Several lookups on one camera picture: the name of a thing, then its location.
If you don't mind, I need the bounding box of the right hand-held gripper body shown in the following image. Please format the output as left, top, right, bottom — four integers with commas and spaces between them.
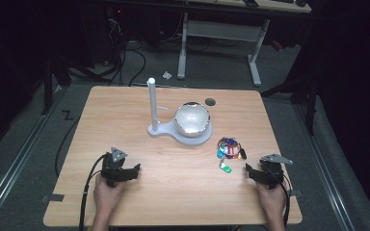
258, 153, 294, 190

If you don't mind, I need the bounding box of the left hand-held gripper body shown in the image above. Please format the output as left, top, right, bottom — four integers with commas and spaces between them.
100, 146, 133, 189

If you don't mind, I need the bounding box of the person's right hand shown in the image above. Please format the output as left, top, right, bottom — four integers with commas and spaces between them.
255, 180, 287, 223

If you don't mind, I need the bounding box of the person's left hand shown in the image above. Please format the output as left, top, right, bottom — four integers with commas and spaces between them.
92, 173, 126, 222

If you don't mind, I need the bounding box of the green key tag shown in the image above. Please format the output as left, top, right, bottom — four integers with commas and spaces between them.
218, 161, 233, 174

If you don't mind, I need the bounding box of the colourful bunch of key tags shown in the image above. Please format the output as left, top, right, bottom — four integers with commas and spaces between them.
216, 137, 248, 161

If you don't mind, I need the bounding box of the white stand with pole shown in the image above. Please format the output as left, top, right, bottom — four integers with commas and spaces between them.
146, 77, 214, 147

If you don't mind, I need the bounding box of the silver metal bowl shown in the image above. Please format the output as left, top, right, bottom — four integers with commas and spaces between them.
173, 101, 212, 139

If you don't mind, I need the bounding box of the white-legged background desk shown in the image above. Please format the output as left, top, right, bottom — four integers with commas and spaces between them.
121, 0, 313, 89

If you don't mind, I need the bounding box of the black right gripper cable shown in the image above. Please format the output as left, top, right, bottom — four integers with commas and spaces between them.
265, 167, 293, 228

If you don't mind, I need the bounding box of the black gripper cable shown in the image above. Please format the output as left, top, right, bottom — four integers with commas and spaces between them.
265, 167, 293, 228
78, 153, 109, 231

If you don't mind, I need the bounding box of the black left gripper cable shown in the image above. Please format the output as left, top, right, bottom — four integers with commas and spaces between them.
78, 153, 109, 231

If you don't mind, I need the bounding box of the metal floor rail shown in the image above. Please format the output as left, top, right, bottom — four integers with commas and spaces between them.
293, 103, 357, 231
0, 86, 69, 225

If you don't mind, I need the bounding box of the black floor cable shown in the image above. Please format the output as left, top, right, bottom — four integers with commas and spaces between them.
54, 115, 82, 178

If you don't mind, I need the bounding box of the tangle of black cables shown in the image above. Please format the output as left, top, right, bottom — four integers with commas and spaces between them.
66, 9, 147, 88

